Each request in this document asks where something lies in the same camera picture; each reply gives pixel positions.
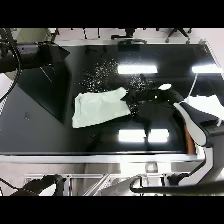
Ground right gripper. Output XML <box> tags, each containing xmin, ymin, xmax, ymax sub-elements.
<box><xmin>120</xmin><ymin>88</ymin><xmax>150</xmax><ymax>104</ymax></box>

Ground black cable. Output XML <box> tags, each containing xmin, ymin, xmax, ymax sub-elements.
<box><xmin>0</xmin><ymin>27</ymin><xmax>24</xmax><ymax>103</ymax></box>
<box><xmin>129</xmin><ymin>175</ymin><xmax>224</xmax><ymax>197</ymax></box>

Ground black office chair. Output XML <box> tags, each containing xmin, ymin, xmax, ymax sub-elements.
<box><xmin>164</xmin><ymin>27</ymin><xmax>193</xmax><ymax>45</ymax></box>
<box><xmin>110</xmin><ymin>27</ymin><xmax>148</xmax><ymax>44</ymax></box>

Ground pale green T-shirt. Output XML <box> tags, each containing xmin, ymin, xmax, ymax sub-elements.
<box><xmin>71</xmin><ymin>86</ymin><xmax>132</xmax><ymax>130</ymax></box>

